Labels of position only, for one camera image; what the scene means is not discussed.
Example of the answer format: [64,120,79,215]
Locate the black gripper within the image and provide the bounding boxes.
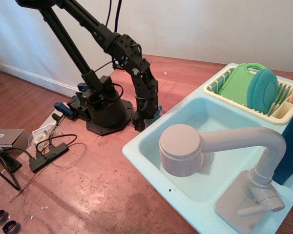
[112,34,158,132]

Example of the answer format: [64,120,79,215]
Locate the teal plastic cup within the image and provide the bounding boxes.
[144,105,163,127]

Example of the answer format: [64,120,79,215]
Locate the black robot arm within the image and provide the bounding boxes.
[17,0,159,136]

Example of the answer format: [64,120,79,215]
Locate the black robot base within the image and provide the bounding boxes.
[67,70,133,136]

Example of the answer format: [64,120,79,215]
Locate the light blue toy sink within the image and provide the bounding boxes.
[122,63,293,234]

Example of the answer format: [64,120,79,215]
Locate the blue clamp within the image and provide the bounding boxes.
[54,102,76,118]

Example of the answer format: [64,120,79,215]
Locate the green cutting board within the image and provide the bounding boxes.
[218,63,266,106]

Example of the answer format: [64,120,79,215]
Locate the clear plastic bag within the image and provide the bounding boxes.
[27,123,63,150]

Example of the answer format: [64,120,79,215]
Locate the teal plate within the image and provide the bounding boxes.
[247,69,279,114]

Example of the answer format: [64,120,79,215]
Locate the black usb hub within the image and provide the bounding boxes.
[29,143,69,173]

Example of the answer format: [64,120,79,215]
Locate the grey toy faucet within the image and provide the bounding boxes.
[159,124,286,234]

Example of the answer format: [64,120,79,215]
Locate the cream dish rack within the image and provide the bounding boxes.
[204,64,293,125]

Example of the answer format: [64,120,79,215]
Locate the grey box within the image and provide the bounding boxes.
[0,129,30,154]

